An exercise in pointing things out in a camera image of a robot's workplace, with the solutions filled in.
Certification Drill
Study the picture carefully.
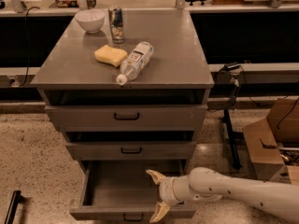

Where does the black stand with clamp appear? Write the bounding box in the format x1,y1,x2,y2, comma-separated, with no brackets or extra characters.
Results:
213,62,242,170

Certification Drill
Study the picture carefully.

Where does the tall metal can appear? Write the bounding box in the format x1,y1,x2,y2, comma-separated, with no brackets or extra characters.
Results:
108,7,124,44

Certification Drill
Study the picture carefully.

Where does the black cable on left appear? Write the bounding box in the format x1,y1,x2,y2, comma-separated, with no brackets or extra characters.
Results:
19,6,41,88

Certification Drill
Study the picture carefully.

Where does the yellow sponge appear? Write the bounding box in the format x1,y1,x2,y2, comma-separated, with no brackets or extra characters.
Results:
94,45,128,67

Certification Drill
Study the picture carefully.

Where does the grey drawer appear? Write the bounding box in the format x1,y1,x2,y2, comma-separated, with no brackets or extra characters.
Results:
46,105,206,132
70,160,185,223
66,141,195,161

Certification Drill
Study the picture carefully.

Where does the grey middle drawer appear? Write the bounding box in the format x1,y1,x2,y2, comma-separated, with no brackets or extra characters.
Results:
66,141,195,161

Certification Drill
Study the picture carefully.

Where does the grey bottom drawer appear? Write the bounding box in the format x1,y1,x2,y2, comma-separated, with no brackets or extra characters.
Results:
70,160,185,223

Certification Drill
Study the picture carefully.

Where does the open cardboard box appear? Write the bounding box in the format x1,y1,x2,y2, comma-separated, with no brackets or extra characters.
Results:
242,99,299,185

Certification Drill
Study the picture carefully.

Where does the grey top drawer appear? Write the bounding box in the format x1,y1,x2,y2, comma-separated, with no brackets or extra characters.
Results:
46,105,206,132

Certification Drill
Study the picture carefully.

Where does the grey drawer cabinet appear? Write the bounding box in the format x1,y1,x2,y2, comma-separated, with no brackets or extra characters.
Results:
30,8,215,173

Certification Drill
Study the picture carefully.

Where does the black bar on floor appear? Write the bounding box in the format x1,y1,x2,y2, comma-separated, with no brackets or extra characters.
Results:
4,190,23,224

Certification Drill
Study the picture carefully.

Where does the white bowl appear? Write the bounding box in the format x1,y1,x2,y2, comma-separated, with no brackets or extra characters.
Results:
75,9,105,33

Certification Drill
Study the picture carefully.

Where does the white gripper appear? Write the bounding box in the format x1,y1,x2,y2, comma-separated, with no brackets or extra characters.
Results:
146,169,176,223

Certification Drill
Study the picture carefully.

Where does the clear plastic water bottle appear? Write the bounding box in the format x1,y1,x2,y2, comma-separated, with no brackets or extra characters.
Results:
116,41,154,86

